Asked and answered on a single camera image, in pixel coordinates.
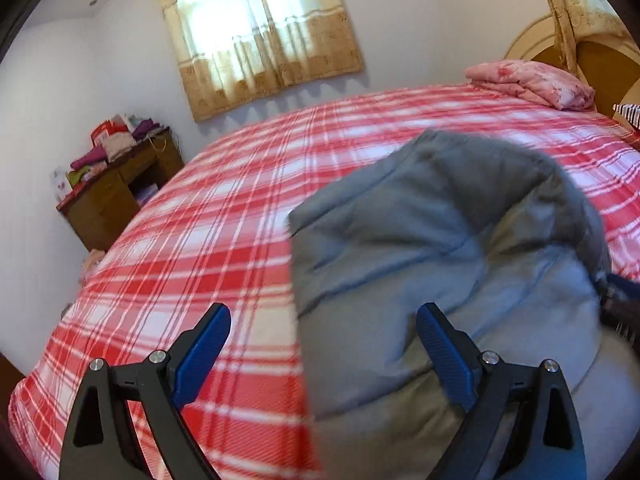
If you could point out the pile of colourful clothes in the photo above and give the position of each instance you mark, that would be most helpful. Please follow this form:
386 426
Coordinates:
110 145

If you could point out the beige patterned curtain by headboard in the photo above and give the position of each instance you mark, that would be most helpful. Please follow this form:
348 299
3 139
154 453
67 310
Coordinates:
585 5

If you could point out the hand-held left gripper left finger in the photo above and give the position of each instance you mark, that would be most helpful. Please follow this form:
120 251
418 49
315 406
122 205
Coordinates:
200 355

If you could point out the beige and brown bed headboard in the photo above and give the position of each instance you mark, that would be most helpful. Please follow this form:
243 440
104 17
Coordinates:
610 70

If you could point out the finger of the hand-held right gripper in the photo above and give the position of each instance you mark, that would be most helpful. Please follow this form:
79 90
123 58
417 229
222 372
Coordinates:
622 287

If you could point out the folded clothes in desk shelf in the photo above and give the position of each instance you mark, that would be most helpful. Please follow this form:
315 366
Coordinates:
147 192

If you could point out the beige patterned window curtain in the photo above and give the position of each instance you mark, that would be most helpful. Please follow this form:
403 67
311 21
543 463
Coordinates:
260 35

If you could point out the grey padded jacket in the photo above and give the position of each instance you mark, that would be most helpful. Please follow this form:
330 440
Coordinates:
425 240

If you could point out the pink folded blanket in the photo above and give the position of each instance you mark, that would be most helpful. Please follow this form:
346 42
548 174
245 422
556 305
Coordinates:
535 82

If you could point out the striped pillow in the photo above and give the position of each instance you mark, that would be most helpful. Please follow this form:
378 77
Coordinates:
629 115

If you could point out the brown wooden desk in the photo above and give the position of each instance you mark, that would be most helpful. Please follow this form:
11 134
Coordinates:
100 210

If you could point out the red plaid bed blanket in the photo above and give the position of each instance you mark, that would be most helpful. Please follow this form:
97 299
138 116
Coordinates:
200 240

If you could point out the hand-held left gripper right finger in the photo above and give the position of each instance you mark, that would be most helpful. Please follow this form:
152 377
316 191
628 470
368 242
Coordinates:
446 355

